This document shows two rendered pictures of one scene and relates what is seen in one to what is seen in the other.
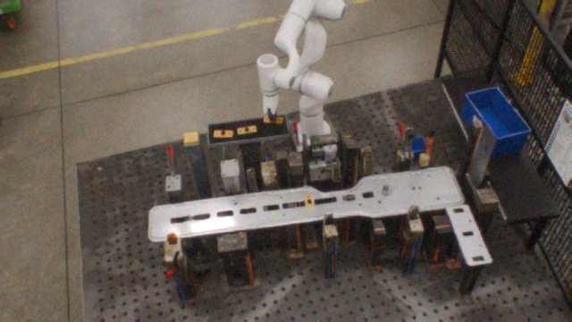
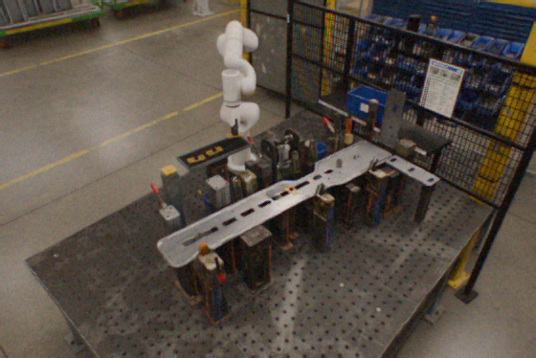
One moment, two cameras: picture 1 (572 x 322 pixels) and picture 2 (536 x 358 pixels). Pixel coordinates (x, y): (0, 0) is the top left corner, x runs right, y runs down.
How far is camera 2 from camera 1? 1.16 m
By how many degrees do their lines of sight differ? 27
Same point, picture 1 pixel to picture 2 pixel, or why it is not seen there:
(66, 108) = not seen: outside the picture
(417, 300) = (394, 238)
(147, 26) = (13, 165)
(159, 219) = (171, 247)
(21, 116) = not seen: outside the picture
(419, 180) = (353, 152)
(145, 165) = (102, 234)
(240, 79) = (124, 177)
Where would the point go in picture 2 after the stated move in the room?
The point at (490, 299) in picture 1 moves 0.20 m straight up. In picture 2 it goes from (435, 218) to (444, 190)
